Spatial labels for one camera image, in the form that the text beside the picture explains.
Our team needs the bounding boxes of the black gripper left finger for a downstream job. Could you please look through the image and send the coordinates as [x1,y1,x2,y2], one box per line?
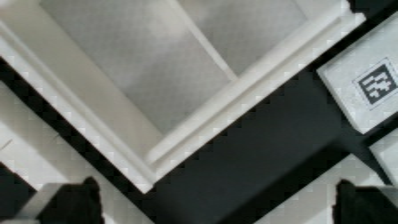
[15,177,104,224]

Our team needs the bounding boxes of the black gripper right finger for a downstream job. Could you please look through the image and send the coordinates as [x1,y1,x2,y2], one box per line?
[332,179,398,224]

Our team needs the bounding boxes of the white base tag plate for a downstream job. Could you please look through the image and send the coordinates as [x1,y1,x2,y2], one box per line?
[317,12,398,133]

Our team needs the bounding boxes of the white cabinet body box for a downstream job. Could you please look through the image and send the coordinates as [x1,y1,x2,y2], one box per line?
[0,0,365,190]

